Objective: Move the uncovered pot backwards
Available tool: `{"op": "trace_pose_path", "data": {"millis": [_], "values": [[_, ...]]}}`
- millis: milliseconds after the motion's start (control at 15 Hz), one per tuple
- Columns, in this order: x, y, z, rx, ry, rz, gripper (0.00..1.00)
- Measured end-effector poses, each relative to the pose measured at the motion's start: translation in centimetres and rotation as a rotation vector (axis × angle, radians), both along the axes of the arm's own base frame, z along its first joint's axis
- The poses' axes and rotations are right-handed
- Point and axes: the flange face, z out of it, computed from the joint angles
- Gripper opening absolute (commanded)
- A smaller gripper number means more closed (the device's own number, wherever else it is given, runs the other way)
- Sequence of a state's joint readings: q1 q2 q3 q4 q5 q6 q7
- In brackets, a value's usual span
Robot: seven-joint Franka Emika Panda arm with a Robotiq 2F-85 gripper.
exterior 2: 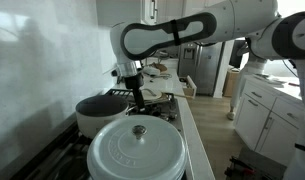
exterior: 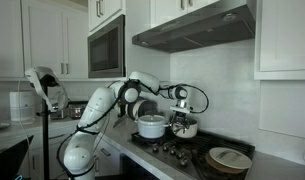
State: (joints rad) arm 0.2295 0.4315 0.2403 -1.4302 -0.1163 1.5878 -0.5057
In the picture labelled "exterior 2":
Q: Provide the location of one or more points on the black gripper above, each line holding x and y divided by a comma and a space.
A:
134, 82

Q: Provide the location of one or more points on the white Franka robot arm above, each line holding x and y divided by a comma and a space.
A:
242, 16

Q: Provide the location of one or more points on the white countertop item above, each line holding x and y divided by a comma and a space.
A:
151, 70

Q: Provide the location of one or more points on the brown basket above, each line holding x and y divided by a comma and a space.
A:
160, 67

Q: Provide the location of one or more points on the open wooden drawer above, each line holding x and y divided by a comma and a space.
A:
191, 88

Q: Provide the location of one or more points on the white Dutch oven lid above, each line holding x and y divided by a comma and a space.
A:
152, 156

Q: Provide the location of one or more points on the stainless steel refrigerator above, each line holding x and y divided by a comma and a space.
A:
205, 66

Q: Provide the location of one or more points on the cardboard box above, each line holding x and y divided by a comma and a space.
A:
230, 83

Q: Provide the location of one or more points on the black gas cooktop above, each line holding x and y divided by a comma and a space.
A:
58, 156

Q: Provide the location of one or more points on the person in white clothes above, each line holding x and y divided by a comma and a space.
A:
240, 86

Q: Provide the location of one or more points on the black monitor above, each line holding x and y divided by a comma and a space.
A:
237, 55

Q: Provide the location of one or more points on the black tool with red parts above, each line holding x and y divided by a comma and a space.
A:
238, 166

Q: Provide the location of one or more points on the white island cabinets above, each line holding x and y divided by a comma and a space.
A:
258, 123

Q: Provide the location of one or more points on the white upper wall cabinet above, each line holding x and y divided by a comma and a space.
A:
118, 13

